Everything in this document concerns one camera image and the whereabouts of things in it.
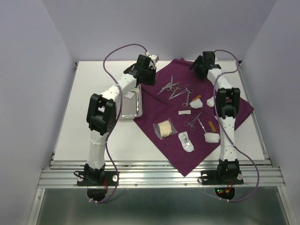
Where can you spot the purple surgical drape cloth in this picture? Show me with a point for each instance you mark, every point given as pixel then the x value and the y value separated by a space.
pixel 158 107

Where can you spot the small steel scissors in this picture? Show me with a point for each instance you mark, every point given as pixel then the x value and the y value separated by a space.
pixel 177 87

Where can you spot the thin steel tweezers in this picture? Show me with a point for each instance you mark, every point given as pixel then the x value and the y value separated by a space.
pixel 137 102

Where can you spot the bagged beige gloves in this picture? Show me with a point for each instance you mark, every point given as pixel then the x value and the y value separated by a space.
pixel 164 129

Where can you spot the white gauze pad centre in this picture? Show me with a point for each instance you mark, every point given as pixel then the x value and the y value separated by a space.
pixel 196 104

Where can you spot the steel bandage scissors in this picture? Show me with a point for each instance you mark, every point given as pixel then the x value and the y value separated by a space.
pixel 186 103

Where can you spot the stainless steel instrument tray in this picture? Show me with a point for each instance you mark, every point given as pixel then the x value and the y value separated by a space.
pixel 129 106

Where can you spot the white blue label packet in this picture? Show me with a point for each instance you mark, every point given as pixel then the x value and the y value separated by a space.
pixel 129 95

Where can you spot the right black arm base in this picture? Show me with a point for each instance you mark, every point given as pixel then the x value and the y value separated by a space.
pixel 227 172

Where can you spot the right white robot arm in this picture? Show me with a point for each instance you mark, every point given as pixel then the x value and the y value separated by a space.
pixel 226 105

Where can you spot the white gauze pad upper right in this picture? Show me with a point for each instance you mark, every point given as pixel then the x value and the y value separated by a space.
pixel 210 102

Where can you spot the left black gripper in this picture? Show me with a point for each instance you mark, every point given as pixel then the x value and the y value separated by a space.
pixel 152 82

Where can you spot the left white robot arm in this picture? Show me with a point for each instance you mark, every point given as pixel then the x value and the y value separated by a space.
pixel 104 108

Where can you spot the straight steel scissors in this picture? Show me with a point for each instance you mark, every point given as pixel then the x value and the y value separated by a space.
pixel 171 81

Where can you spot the clear suture packet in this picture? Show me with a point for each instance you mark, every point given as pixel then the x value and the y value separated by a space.
pixel 185 142

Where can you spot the steel hemostat clamp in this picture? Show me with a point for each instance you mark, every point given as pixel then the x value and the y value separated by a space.
pixel 191 124

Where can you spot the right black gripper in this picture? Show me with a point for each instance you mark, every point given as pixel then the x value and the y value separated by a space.
pixel 198 61

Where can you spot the white gauze pad lower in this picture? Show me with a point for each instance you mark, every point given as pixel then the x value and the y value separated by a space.
pixel 212 137

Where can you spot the long steel forceps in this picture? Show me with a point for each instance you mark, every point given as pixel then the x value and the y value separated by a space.
pixel 186 89

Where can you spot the white gauze pad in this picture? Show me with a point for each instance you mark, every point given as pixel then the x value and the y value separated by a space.
pixel 196 104
pixel 210 102
pixel 212 137

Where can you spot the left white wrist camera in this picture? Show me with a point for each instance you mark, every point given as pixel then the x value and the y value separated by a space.
pixel 153 57

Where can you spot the lower orange adhesive strip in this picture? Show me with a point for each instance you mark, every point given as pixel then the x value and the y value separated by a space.
pixel 212 126

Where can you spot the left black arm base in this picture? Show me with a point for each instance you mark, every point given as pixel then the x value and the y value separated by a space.
pixel 96 177

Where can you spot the small white gauze roll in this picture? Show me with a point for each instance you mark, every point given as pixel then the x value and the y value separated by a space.
pixel 184 112

